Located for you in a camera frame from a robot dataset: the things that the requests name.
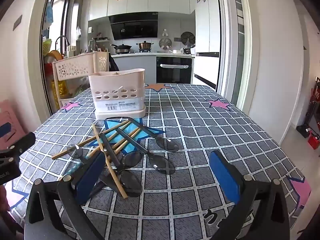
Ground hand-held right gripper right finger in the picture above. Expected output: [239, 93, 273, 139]
[209, 150, 298, 230]

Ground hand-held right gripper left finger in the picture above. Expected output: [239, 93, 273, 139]
[25, 151, 107, 230]

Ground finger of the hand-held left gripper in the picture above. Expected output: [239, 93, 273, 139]
[0, 123, 12, 138]
[0, 132, 36, 159]

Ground teal patterned utensil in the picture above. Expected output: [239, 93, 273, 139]
[63, 154, 92, 178]

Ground dark translucent plastic spoon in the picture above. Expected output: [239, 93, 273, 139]
[67, 144, 85, 159]
[121, 151, 143, 168]
[116, 128, 176, 174]
[129, 117, 179, 153]
[100, 133, 143, 198]

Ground beige plastic utensil holder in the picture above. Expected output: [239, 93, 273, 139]
[88, 68, 147, 120]

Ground grey checked star tablecloth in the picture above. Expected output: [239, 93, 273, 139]
[5, 83, 312, 240]

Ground gold foil bag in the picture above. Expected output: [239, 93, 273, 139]
[51, 80, 61, 100]

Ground yellow plastic basin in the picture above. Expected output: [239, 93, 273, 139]
[47, 51, 63, 62]

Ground beige plastic storage trolley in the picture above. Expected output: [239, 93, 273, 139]
[52, 51, 110, 108]

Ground green plastic basket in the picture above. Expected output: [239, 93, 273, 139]
[42, 39, 52, 55]

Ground red container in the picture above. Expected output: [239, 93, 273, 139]
[307, 132, 320, 150]

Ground curved kitchen faucet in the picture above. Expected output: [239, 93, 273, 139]
[55, 36, 70, 55]

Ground black built-in oven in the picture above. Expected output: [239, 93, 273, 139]
[156, 56, 193, 84]

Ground black plastic bag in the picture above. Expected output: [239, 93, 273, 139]
[108, 54, 120, 72]

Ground grey kitchen counter cabinet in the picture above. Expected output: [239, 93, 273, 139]
[111, 53, 157, 84]

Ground white countertop spice rack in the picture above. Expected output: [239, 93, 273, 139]
[96, 38, 111, 53]

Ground black wok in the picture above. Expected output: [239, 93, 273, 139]
[111, 44, 132, 55]

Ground sliding glass door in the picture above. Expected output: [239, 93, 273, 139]
[220, 0, 252, 112]

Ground bronze cooking pot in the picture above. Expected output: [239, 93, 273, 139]
[136, 41, 154, 50]

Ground round metal steamer rack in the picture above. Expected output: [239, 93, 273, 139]
[159, 37, 171, 51]

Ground white refrigerator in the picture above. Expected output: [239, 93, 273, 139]
[192, 0, 221, 90]

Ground black range hood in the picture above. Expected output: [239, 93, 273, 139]
[109, 12, 159, 40]

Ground grey wall switch plate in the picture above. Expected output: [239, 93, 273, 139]
[13, 14, 23, 30]

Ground white wall cabinets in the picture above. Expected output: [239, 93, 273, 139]
[88, 0, 196, 22]

